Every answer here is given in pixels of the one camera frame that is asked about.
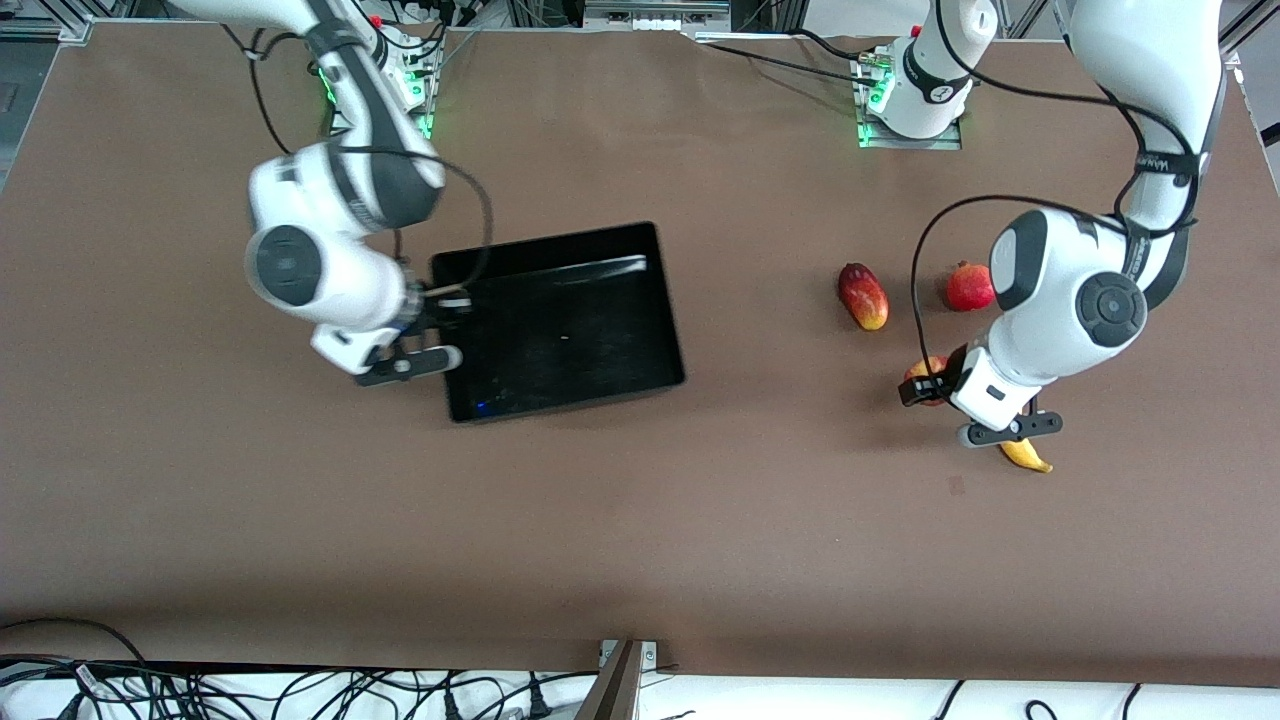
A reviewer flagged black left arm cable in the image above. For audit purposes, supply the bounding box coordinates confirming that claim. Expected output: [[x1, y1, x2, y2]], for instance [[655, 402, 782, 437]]
[[909, 0, 1203, 401]]

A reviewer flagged black cable on table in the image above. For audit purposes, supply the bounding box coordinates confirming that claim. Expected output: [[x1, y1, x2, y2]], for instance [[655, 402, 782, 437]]
[[700, 28, 883, 89]]

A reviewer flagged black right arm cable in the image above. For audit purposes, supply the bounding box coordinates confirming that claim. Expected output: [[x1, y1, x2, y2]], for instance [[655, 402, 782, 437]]
[[220, 22, 494, 293]]

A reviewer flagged red pomegranate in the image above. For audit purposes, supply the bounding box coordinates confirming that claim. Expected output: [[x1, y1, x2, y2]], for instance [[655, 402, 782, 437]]
[[946, 261, 997, 313]]

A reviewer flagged black cable bundle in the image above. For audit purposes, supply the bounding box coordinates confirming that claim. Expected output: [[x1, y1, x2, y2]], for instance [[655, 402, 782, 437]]
[[0, 618, 601, 720]]

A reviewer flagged red yellow mango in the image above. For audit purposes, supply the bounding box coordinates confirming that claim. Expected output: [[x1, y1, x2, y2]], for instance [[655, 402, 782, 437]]
[[838, 262, 890, 332]]

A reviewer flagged black plastic box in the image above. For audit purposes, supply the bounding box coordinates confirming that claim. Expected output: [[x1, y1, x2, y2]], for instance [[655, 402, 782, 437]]
[[430, 221, 687, 425]]

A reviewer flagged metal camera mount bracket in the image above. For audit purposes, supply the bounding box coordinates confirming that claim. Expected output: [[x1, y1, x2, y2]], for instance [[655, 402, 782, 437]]
[[575, 639, 659, 720]]

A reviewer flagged white power strip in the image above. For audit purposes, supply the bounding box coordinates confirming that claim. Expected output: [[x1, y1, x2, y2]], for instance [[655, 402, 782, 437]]
[[584, 0, 733, 32]]

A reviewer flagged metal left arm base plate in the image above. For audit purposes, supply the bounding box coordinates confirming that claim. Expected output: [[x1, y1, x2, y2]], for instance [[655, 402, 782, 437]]
[[857, 115, 964, 151]]

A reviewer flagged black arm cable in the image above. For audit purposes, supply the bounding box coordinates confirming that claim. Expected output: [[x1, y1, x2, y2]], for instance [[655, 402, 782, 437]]
[[220, 22, 494, 293], [909, 0, 1203, 401]]

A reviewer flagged aluminium frame profile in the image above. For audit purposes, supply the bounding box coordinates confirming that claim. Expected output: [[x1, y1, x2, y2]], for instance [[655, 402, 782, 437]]
[[1220, 0, 1280, 71]]

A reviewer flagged yellow banana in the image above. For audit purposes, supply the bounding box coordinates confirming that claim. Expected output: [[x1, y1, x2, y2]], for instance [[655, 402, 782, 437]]
[[999, 437, 1054, 474]]

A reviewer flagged red yellow apple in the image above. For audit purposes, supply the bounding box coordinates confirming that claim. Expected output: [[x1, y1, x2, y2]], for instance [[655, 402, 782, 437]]
[[904, 356, 950, 407]]

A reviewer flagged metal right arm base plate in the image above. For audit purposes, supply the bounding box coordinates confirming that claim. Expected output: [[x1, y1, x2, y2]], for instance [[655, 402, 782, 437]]
[[318, 60, 434, 140]]

